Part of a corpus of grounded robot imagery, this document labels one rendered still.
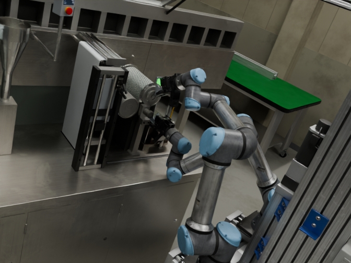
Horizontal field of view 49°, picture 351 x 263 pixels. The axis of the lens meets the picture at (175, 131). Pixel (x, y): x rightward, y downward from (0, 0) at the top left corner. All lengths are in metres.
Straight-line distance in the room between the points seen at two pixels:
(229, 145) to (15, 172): 0.98
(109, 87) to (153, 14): 0.67
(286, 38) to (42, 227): 4.06
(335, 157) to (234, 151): 0.37
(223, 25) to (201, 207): 1.50
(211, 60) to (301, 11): 2.58
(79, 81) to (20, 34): 0.45
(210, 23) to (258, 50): 3.05
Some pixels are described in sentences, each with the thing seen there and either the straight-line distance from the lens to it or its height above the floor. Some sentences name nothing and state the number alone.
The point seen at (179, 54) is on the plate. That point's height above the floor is 1.39.
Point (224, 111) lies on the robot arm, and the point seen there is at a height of 1.42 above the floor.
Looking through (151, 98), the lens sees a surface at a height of 1.24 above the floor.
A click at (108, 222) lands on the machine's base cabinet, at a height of 0.64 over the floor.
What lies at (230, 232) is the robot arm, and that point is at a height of 1.05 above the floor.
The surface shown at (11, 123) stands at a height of 1.07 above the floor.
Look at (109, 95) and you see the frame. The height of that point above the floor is 1.30.
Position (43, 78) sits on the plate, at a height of 1.18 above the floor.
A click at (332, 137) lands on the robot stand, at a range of 1.51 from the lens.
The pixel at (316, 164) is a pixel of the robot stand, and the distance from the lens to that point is 1.55.
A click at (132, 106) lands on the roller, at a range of 2.07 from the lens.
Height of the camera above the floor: 2.02
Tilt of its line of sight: 25 degrees down
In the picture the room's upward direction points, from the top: 19 degrees clockwise
